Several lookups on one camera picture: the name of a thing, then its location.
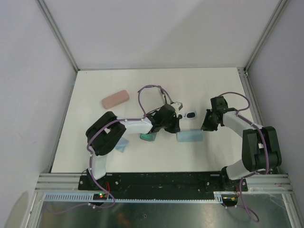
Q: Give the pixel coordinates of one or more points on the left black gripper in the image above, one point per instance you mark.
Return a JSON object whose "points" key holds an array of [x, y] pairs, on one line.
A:
{"points": [[175, 128]]}

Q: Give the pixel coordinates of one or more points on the small circuit board with leds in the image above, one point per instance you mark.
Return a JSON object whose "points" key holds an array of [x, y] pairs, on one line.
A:
{"points": [[100, 196]]}

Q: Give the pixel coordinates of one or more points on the left aluminium frame post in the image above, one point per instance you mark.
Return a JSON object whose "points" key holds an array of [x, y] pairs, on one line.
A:
{"points": [[57, 33]]}

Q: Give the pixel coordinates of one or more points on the white slotted cable duct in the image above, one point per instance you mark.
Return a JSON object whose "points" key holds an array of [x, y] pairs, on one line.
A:
{"points": [[197, 197]]}

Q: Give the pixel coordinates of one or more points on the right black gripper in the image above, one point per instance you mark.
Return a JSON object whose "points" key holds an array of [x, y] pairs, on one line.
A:
{"points": [[206, 126]]}

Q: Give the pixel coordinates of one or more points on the aluminium frame post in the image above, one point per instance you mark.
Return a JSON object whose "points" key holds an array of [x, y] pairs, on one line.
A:
{"points": [[272, 22], [57, 33]]}

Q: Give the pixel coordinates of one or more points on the right aluminium frame post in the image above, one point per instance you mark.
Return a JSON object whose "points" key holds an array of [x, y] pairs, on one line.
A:
{"points": [[272, 22]]}

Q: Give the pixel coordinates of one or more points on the pink glasses case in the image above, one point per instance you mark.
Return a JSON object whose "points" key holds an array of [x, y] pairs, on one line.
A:
{"points": [[115, 99]]}

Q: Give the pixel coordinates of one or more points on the small blue crumpled cloth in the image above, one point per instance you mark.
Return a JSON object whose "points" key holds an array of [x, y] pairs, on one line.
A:
{"points": [[122, 145]]}

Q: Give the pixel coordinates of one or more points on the light blue cleaning cloth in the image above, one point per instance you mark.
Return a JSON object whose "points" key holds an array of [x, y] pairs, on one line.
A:
{"points": [[189, 136]]}

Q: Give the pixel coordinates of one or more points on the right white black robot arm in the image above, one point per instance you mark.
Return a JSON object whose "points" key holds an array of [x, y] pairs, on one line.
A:
{"points": [[260, 150]]}

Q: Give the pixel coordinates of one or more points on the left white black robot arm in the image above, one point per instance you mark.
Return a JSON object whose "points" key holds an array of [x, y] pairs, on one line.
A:
{"points": [[106, 132]]}

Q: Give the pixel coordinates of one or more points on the brown thin-frame glasses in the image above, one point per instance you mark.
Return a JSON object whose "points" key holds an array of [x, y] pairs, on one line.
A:
{"points": [[162, 91]]}

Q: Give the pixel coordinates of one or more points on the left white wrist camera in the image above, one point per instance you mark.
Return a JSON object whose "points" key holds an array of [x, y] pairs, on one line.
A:
{"points": [[177, 106]]}

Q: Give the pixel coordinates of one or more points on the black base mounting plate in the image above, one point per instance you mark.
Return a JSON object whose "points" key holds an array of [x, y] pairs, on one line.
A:
{"points": [[161, 183]]}

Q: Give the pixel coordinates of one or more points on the white frame sunglasses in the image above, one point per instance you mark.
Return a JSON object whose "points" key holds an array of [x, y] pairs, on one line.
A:
{"points": [[188, 115]]}

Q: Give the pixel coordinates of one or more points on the blue-grey glasses case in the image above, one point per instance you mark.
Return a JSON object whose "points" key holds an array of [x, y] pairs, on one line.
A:
{"points": [[150, 137]]}

